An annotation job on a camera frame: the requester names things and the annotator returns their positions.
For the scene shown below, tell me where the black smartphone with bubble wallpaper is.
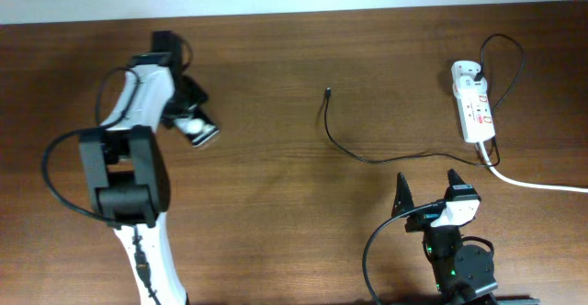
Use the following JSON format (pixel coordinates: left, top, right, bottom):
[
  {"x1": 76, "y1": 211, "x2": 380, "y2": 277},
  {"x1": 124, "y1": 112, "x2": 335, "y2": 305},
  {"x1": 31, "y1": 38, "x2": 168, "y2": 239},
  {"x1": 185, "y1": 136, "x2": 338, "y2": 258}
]
[{"x1": 174, "y1": 106, "x2": 220, "y2": 147}]

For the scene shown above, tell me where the black USB charging cable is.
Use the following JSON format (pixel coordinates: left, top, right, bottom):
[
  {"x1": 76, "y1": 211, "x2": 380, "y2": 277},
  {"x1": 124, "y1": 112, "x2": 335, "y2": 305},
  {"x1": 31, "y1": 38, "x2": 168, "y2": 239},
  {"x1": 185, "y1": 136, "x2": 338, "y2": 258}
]
[{"x1": 323, "y1": 33, "x2": 526, "y2": 168}]

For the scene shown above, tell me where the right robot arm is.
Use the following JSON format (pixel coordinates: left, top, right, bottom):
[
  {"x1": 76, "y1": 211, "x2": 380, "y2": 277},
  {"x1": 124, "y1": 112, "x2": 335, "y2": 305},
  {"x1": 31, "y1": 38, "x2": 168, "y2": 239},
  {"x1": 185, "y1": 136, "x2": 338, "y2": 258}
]
[{"x1": 391, "y1": 169, "x2": 498, "y2": 304}]

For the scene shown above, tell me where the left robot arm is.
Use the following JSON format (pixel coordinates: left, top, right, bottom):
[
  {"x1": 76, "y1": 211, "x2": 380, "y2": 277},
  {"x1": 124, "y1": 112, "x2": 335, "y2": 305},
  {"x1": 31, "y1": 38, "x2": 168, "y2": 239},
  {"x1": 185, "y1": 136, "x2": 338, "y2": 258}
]
[{"x1": 79, "y1": 31, "x2": 219, "y2": 305}]

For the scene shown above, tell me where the white USB charger adapter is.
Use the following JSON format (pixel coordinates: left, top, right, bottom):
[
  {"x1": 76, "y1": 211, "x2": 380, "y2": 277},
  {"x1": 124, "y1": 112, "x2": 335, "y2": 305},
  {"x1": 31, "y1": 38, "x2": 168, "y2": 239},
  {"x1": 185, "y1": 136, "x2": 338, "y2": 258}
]
[{"x1": 451, "y1": 61, "x2": 487, "y2": 92}]

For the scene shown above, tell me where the white power strip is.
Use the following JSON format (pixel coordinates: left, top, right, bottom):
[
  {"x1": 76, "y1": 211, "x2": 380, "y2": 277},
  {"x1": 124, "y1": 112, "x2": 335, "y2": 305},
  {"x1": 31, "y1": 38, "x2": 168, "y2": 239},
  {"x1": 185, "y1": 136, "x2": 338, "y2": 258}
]
[{"x1": 453, "y1": 75, "x2": 495, "y2": 143}]

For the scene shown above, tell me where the black right camera cable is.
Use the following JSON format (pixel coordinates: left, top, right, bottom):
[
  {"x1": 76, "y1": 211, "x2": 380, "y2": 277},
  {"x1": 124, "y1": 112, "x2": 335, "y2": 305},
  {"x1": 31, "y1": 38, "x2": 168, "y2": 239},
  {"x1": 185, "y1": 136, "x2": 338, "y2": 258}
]
[{"x1": 361, "y1": 201, "x2": 445, "y2": 305}]

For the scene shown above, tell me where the black camera cable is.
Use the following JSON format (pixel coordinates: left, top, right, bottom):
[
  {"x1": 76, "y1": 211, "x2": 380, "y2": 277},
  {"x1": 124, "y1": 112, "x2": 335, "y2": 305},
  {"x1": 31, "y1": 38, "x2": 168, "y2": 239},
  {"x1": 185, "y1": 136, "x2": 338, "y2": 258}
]
[
  {"x1": 40, "y1": 65, "x2": 162, "y2": 305},
  {"x1": 361, "y1": 201, "x2": 445, "y2": 305}
]

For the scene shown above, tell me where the white power strip cord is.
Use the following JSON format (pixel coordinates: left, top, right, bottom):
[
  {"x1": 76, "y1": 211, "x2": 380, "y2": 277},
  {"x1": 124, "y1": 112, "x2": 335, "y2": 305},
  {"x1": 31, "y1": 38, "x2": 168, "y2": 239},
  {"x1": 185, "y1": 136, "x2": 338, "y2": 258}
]
[{"x1": 477, "y1": 141, "x2": 588, "y2": 194}]

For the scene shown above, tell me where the black left camera cable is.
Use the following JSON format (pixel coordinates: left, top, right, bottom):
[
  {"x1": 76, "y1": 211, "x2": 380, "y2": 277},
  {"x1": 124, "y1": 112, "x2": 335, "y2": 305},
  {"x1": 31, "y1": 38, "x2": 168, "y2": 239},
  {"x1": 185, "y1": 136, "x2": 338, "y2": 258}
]
[{"x1": 40, "y1": 65, "x2": 162, "y2": 305}]

